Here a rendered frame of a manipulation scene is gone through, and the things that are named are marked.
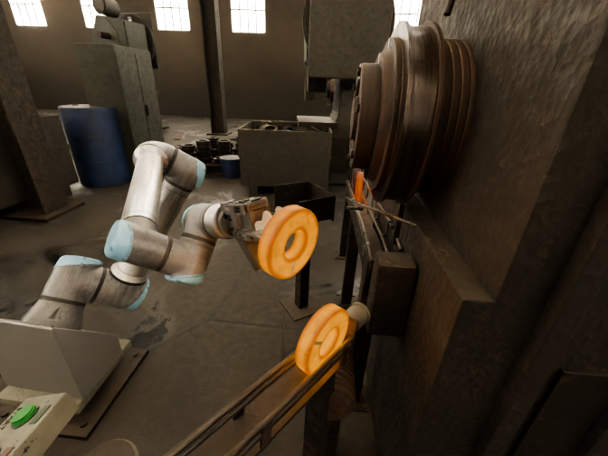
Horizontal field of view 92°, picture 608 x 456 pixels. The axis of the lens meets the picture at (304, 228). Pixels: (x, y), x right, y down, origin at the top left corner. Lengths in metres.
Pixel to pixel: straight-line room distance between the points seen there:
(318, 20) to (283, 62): 7.59
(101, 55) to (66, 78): 10.14
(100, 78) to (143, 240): 3.63
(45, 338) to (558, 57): 1.45
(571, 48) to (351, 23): 3.07
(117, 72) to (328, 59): 2.31
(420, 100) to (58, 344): 1.29
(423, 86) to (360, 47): 2.84
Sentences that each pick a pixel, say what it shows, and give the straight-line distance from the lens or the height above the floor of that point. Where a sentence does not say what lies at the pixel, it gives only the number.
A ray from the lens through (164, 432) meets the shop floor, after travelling 1.45.
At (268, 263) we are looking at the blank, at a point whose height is 0.90.
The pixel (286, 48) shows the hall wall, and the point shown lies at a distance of 11.07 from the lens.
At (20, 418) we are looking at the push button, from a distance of 0.85.
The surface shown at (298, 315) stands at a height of 0.01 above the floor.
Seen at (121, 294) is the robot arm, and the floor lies 0.38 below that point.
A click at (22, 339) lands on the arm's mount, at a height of 0.40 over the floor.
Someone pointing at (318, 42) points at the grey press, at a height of 1.58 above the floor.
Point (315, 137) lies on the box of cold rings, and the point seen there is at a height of 0.68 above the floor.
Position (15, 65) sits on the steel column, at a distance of 3.56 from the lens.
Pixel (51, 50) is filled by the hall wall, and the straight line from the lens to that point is 14.57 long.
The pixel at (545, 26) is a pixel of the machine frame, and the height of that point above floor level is 1.29.
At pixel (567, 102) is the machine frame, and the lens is 0.54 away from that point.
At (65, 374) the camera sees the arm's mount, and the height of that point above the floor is 0.25.
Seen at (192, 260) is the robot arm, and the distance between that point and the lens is 0.79.
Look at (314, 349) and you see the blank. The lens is 0.63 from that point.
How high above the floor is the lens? 1.20
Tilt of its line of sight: 26 degrees down
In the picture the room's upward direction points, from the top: 2 degrees clockwise
